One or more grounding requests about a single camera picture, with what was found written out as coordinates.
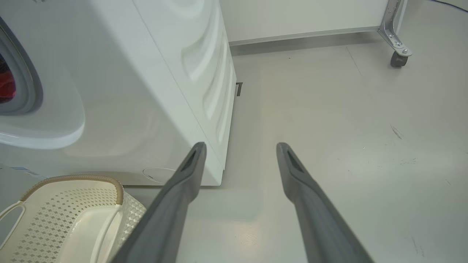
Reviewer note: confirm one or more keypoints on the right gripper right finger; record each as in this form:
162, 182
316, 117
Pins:
321, 226

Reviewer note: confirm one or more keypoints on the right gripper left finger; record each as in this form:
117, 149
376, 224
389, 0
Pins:
164, 219

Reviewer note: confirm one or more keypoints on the red and white garment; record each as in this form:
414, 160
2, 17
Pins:
6, 87

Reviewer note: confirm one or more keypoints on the cream perforated laundry basket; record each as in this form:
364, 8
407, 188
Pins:
55, 219

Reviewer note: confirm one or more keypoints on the white front-load washing machine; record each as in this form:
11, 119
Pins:
128, 91

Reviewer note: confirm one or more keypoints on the blue energy label sticker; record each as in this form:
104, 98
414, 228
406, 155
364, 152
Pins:
23, 171

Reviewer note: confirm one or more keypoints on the metal partition leg with caster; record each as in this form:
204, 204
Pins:
393, 33

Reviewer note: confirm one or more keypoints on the small grey metal bracket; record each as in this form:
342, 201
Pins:
239, 88

